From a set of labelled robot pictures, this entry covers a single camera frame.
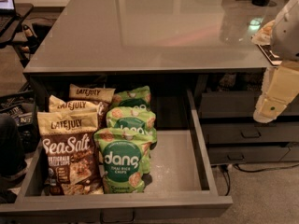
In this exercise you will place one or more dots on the yellow taped gripper finger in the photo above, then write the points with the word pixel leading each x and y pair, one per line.
pixel 280 86

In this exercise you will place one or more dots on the green dang chip bag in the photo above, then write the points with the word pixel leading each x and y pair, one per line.
pixel 125 156
pixel 132 118
pixel 139 97

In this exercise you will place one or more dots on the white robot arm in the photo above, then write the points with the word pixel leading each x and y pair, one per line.
pixel 284 36

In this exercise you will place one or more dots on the closed middle right drawer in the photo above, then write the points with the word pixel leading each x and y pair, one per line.
pixel 241 133

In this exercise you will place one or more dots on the closed drawer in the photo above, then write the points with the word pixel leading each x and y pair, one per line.
pixel 225 155
pixel 241 133
pixel 228 104

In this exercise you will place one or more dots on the closed upper right drawer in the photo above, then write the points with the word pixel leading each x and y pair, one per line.
pixel 228 104

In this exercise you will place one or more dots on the grey cabinet with counter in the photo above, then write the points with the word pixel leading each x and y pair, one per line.
pixel 126 39

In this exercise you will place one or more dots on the closed lower right drawer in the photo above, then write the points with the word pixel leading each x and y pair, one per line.
pixel 225 155

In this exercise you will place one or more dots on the open grey top drawer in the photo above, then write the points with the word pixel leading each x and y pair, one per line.
pixel 180 184

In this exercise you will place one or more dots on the back Late July chip bag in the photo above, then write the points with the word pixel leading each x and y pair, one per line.
pixel 100 96

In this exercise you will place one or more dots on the late july chip bag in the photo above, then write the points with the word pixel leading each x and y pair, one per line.
pixel 58 105
pixel 67 138
pixel 100 96

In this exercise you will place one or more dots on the front Late July chip bag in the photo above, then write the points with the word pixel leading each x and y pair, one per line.
pixel 67 138

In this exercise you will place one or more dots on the middle Late July chip bag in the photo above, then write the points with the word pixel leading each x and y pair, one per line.
pixel 58 105

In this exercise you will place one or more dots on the black white marker tag board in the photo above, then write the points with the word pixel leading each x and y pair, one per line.
pixel 268 53

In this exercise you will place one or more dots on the black crate with items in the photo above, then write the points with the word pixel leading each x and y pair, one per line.
pixel 22 107

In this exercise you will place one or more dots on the black side desk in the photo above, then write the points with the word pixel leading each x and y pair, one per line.
pixel 22 11

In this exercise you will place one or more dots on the laptop computer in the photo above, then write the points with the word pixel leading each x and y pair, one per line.
pixel 7 14

